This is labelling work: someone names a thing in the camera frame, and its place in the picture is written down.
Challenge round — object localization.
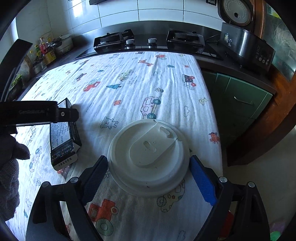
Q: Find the small black white carton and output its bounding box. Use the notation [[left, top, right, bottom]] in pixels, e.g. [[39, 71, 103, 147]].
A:
[[49, 97, 82, 171]]

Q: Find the tray of green plants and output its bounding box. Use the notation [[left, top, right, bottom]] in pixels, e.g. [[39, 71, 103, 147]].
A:
[[6, 74, 23, 101]]

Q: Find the yellow label oil bottle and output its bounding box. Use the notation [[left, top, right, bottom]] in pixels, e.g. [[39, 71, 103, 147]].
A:
[[43, 48, 56, 66]]

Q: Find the green plastic basket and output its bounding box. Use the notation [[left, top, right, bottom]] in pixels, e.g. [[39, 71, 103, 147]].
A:
[[270, 231, 281, 241]]

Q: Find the green cabinet drawer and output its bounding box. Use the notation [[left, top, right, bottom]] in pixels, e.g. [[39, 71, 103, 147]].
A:
[[202, 71, 273, 134]]

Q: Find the white cup with lid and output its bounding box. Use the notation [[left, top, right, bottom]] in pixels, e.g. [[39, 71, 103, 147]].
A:
[[107, 119, 190, 198]]

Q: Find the black gas stove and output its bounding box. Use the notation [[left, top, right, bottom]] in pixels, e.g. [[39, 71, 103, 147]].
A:
[[75, 29, 222, 60]]

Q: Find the white cartoon print tablecloth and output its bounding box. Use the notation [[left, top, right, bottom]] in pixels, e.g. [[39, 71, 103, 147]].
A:
[[7, 52, 222, 240]]

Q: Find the red cap sauce bottle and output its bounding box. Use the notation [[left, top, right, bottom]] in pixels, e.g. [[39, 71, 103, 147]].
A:
[[39, 37, 48, 55]]

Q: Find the dark gloved left hand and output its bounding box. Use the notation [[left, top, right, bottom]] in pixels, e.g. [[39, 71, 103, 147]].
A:
[[0, 134, 30, 221]]

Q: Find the black rice cooker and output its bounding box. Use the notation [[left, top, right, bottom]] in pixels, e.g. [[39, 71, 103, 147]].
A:
[[218, 0, 275, 72]]

